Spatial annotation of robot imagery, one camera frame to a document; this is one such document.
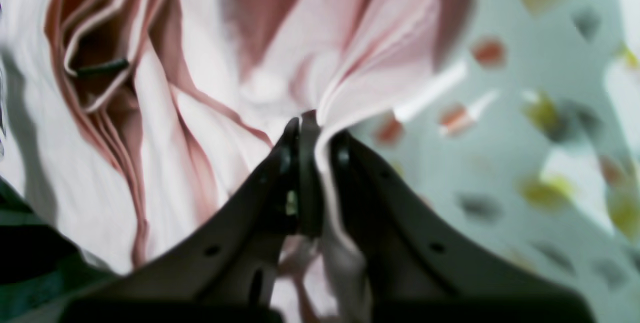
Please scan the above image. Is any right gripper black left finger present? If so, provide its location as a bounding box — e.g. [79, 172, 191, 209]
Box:
[60, 111, 323, 323]

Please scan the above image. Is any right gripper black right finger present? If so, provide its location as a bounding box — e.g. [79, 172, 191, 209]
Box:
[330, 131, 594, 323]

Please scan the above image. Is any pink T-shirt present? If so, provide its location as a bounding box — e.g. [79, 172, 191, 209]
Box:
[1, 0, 474, 323]

